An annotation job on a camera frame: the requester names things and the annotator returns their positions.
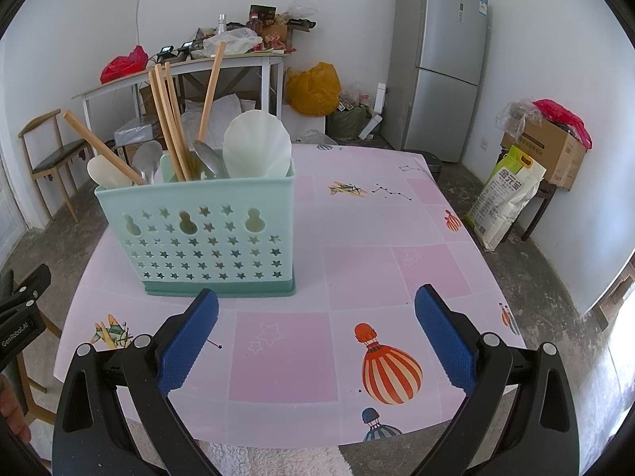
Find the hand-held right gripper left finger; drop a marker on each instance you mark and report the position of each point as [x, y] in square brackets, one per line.
[191, 337]

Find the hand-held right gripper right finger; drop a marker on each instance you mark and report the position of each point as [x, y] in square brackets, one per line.
[444, 342]

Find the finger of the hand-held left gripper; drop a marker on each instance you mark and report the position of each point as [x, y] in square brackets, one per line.
[27, 282]

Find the green plastic utensil holder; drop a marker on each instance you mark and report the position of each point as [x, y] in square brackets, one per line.
[223, 288]

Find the wooden chopstick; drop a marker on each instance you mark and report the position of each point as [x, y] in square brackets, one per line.
[211, 94]
[179, 124]
[99, 146]
[171, 124]

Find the metal spoon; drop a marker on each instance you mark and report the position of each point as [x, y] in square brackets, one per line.
[148, 156]
[211, 158]

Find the white scalloped rice paddle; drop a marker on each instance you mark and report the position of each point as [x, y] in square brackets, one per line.
[258, 144]

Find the wooden chopsticks group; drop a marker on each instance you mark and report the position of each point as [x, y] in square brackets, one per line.
[164, 124]

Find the person's left hand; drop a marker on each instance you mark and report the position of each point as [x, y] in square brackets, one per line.
[12, 406]

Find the wooden chair dark seat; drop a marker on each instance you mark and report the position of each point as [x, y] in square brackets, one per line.
[59, 153]

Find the white fleece garment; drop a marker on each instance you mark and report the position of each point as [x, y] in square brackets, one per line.
[278, 461]

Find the white and yellow rice bag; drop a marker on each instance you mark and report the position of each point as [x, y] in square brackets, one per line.
[506, 193]

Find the dark wooden stool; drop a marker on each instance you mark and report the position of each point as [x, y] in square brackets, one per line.
[543, 203]

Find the brown cardboard box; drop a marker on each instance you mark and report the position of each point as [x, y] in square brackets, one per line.
[149, 104]
[545, 153]

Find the white pillow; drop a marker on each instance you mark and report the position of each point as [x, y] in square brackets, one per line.
[223, 109]

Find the dark green bag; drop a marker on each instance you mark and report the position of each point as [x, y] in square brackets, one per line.
[352, 126]

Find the red plastic bag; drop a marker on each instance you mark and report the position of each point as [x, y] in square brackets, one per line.
[563, 116]
[124, 67]

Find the clear plastic wrap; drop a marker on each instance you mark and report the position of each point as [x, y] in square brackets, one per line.
[516, 116]

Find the white foam box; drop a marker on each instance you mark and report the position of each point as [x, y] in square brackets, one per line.
[305, 126]

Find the white carton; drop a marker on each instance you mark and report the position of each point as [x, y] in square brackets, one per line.
[377, 104]

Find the white side table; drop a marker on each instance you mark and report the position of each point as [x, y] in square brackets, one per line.
[269, 89]

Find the yellow plastic bag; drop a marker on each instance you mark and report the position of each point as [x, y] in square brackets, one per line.
[312, 89]

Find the grey refrigerator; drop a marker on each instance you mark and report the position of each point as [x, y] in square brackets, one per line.
[436, 59]

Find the clear plastic bag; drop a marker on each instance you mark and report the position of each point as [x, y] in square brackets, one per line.
[233, 40]

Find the glass bottle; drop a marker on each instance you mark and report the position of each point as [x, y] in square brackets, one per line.
[221, 24]

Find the white wall outlet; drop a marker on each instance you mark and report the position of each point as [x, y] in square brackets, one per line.
[484, 145]

